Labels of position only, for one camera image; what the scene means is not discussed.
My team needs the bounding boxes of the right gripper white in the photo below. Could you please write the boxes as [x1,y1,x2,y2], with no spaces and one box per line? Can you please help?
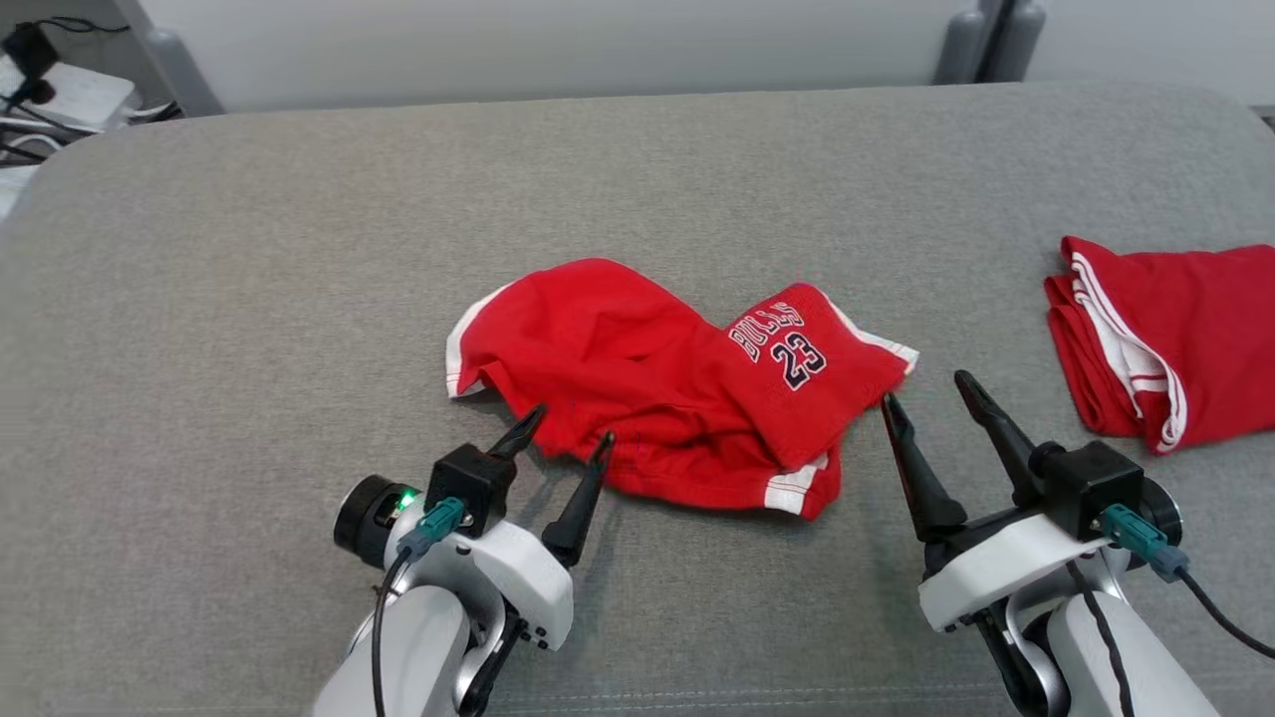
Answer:
[881,370,1109,717]

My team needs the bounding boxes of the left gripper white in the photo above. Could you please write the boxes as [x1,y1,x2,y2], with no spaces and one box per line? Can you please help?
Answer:
[393,403,617,717]

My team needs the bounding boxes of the red basketball shorts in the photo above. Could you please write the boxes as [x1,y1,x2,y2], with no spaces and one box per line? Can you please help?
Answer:
[445,257,919,522]

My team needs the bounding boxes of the red basketball jersey shirt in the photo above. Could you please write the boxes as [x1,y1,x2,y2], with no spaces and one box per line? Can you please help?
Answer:
[1044,236,1275,456]

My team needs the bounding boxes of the grey slanted furniture leg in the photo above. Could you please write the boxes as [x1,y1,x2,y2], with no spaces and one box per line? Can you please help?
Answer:
[110,0,226,119]

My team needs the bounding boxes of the white power strip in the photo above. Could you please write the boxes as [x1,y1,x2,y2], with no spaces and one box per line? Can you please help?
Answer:
[0,58,137,132]

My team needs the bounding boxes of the black power adapter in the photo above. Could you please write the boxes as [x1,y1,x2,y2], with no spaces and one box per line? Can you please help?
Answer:
[3,20,59,103]

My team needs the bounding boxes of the left camera teal connector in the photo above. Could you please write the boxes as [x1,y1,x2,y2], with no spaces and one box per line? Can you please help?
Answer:
[396,496,467,561]

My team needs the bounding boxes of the camera teal connector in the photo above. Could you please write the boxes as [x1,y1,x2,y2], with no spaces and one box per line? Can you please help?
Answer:
[396,496,467,561]
[1101,503,1191,584]

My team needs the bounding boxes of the right camera teal connector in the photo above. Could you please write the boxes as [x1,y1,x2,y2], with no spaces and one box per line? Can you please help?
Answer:
[1101,503,1191,584]

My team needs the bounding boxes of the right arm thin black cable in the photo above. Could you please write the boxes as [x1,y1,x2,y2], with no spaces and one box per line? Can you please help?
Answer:
[1068,561,1139,717]

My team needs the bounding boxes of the left camera black cable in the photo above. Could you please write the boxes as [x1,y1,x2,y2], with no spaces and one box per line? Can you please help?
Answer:
[371,548,415,717]

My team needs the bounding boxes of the camera black cable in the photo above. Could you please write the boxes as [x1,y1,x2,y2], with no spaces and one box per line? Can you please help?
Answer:
[371,548,415,717]
[1175,571,1275,660]

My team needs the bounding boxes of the right camera black cable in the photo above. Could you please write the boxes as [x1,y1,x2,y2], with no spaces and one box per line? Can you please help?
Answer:
[1175,571,1275,660]

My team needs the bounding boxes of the grey upright post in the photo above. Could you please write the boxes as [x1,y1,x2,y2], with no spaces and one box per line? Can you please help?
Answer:
[934,0,992,87]
[984,0,1049,85]

